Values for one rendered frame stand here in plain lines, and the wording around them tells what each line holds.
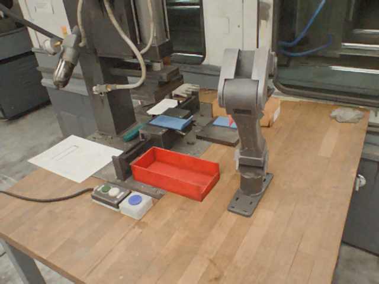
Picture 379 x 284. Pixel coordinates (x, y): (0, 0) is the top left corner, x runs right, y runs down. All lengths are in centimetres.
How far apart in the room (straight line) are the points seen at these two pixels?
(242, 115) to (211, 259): 34
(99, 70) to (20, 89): 305
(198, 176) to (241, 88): 44
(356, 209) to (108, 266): 133
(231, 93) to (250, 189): 34
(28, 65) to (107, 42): 315
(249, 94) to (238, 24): 100
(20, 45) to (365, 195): 372
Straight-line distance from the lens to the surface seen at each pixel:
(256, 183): 88
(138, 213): 88
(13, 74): 416
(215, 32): 168
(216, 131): 120
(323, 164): 108
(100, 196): 96
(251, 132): 73
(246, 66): 69
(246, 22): 158
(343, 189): 99
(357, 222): 187
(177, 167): 104
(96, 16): 113
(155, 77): 107
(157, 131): 110
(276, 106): 134
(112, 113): 126
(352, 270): 199
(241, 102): 64
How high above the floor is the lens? 151
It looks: 30 degrees down
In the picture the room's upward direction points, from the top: 6 degrees counter-clockwise
